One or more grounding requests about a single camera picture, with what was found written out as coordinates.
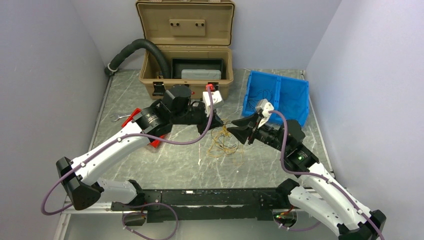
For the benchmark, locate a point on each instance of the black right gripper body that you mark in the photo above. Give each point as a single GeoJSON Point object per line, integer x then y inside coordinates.
{"type": "Point", "coordinates": [265, 131]}

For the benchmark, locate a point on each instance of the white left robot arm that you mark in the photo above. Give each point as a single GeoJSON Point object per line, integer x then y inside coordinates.
{"type": "Point", "coordinates": [81, 177]}

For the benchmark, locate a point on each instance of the blue bin right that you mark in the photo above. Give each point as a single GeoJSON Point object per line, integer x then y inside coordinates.
{"type": "Point", "coordinates": [294, 99]}

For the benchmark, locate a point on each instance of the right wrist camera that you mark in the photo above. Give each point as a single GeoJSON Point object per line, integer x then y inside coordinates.
{"type": "Point", "coordinates": [263, 108]}

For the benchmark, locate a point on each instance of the blue bin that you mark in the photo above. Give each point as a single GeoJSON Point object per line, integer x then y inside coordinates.
{"type": "Point", "coordinates": [294, 99]}
{"type": "Point", "coordinates": [261, 85]}

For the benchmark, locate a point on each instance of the red bin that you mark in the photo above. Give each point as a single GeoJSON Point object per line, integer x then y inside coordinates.
{"type": "Point", "coordinates": [154, 143]}

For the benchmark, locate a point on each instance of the blue bin left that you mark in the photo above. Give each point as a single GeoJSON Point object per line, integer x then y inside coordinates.
{"type": "Point", "coordinates": [261, 85]}

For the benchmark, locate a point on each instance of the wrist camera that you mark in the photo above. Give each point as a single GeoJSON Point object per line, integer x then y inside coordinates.
{"type": "Point", "coordinates": [263, 108]}
{"type": "Point", "coordinates": [211, 98]}

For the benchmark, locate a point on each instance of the grey plastic box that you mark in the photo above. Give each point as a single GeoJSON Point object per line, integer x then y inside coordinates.
{"type": "Point", "coordinates": [201, 74]}

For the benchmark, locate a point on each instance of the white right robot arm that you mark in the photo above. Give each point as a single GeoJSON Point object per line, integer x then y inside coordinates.
{"type": "Point", "coordinates": [314, 190]}

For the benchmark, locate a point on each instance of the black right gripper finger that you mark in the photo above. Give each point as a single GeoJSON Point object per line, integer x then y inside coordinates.
{"type": "Point", "coordinates": [244, 134]}
{"type": "Point", "coordinates": [246, 121]}

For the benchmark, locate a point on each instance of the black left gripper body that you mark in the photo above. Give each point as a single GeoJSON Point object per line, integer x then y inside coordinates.
{"type": "Point", "coordinates": [202, 118]}

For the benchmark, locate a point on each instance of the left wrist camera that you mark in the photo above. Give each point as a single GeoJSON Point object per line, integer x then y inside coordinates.
{"type": "Point", "coordinates": [211, 98]}

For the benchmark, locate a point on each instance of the black tray in case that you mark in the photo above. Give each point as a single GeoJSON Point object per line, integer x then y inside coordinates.
{"type": "Point", "coordinates": [180, 64]}

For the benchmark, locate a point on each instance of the silver wrench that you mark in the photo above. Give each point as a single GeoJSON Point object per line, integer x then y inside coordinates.
{"type": "Point", "coordinates": [116, 117]}

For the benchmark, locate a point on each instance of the tan tool case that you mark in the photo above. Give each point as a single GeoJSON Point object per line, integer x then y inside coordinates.
{"type": "Point", "coordinates": [187, 29]}

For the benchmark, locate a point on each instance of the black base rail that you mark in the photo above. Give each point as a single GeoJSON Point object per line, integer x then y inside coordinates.
{"type": "Point", "coordinates": [160, 205]}

